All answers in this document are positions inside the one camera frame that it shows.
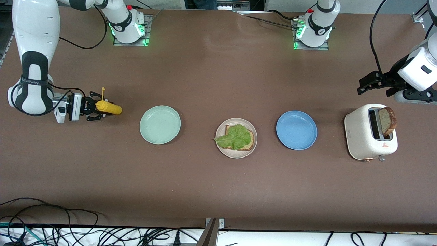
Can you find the toasted bread slice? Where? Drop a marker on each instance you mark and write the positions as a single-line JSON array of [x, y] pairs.
[[386, 121], [247, 147]]

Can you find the grey device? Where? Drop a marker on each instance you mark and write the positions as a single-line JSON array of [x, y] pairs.
[[235, 6]]

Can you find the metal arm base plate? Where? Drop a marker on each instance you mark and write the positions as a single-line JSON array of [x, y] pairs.
[[148, 24], [310, 48]]

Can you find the yellow squeeze bottle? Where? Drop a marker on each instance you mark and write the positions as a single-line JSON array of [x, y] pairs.
[[112, 109]]

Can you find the white toaster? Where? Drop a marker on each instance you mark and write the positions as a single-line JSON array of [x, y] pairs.
[[362, 136]]

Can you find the beige plate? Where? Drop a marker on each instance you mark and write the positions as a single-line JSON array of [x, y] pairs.
[[245, 154]]

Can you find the aluminium profile corner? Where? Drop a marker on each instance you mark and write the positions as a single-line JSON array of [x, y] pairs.
[[417, 17]]

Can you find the green lettuce leaf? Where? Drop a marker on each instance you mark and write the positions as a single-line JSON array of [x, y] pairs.
[[235, 136]]

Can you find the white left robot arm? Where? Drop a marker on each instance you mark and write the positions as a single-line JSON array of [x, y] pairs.
[[321, 24]]

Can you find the mint green plate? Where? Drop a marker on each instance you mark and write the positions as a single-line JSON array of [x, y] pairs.
[[159, 124]]

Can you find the black power plug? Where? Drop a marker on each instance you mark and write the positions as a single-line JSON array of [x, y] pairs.
[[176, 240]]

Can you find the metal table edge bracket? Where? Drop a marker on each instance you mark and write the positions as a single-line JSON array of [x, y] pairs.
[[221, 223]]

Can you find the aluminium frame structure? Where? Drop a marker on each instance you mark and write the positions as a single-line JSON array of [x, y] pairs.
[[4, 51]]

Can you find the blue plate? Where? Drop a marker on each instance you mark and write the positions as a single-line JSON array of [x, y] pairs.
[[296, 130]]

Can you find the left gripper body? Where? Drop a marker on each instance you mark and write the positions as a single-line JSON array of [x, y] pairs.
[[391, 78]]

